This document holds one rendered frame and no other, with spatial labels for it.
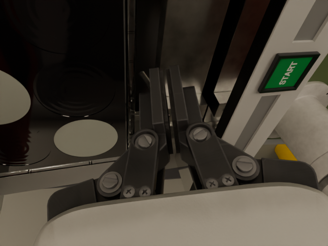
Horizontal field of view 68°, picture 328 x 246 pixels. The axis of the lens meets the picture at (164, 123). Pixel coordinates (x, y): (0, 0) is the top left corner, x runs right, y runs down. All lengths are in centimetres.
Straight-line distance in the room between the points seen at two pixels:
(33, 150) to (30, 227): 172
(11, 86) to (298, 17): 33
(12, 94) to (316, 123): 56
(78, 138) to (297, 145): 46
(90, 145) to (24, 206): 180
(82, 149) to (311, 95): 52
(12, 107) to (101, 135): 13
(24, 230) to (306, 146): 192
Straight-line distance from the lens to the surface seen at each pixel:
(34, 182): 70
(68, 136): 42
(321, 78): 66
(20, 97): 36
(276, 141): 82
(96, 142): 43
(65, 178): 69
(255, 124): 41
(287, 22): 29
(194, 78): 39
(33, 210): 219
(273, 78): 33
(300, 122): 61
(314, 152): 59
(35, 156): 46
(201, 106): 40
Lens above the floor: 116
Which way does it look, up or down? 38 degrees down
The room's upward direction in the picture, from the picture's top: 163 degrees clockwise
